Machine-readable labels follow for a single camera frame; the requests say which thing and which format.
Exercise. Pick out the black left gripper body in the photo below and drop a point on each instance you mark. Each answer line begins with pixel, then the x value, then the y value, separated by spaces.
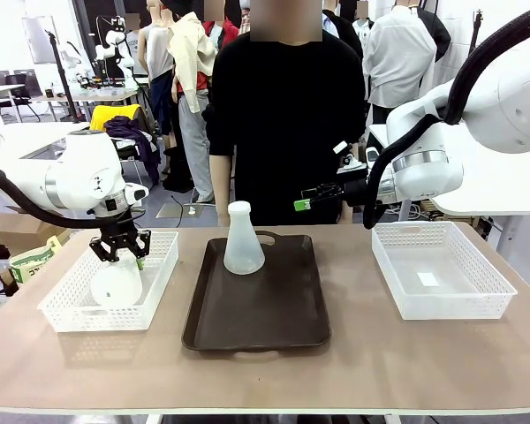
pixel 117 225

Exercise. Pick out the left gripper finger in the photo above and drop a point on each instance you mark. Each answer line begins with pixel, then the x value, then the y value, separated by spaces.
pixel 142 243
pixel 106 249

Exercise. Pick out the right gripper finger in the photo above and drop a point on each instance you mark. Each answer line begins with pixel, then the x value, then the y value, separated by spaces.
pixel 302 206
pixel 311 192

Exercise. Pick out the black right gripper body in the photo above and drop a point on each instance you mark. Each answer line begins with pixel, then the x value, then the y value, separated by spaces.
pixel 355 191

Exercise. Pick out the person's right forearm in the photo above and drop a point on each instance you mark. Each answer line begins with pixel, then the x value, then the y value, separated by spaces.
pixel 221 185

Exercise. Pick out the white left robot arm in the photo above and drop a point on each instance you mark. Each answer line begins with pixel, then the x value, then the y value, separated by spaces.
pixel 84 163

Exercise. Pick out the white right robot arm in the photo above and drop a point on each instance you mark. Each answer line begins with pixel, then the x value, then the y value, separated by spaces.
pixel 490 110

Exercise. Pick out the person's left hand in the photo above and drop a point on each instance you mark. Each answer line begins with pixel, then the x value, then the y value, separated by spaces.
pixel 346 216

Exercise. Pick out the person's right hand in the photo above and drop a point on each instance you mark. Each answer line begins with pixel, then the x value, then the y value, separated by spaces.
pixel 221 221

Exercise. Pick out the white perforated plastic basket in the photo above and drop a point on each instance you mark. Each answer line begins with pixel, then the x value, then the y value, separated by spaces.
pixel 159 274
pixel 490 274

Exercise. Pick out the grey floor plate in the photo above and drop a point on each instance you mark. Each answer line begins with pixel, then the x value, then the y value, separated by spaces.
pixel 172 211

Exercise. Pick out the person's black sweater torso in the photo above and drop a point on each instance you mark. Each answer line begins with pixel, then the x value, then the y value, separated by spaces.
pixel 287 132

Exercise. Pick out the cream bag with green print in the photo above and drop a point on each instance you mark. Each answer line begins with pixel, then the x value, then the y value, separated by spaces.
pixel 31 262

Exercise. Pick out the dark purple garment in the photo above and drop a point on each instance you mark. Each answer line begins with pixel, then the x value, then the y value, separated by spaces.
pixel 143 146

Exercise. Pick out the brown cardboard box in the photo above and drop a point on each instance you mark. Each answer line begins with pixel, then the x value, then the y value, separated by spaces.
pixel 17 227

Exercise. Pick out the yellow garment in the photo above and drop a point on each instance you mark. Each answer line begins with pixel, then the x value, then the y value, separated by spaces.
pixel 99 119

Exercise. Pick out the dark brown serving tray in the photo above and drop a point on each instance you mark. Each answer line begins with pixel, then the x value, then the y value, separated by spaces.
pixel 256 309

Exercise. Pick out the mannequin with white shirt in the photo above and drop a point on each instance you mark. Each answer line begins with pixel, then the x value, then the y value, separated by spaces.
pixel 393 57

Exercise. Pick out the black tripod stand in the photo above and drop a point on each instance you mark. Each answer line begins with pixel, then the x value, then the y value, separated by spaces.
pixel 473 31
pixel 64 75

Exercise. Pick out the black office chair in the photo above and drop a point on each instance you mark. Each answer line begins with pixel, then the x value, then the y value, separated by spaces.
pixel 13 95

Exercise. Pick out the person's blurred head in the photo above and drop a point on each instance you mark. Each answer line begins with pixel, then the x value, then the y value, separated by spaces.
pixel 287 20

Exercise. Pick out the mannequin with white tank top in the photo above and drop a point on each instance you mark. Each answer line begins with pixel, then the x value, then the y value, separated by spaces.
pixel 156 48

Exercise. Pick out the mannequin with cream shirt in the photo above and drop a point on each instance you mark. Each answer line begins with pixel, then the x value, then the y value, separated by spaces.
pixel 190 57

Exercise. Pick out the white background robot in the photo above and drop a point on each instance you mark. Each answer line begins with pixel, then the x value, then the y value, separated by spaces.
pixel 115 40

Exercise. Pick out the white board panel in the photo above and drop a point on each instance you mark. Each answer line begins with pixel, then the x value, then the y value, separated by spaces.
pixel 37 40

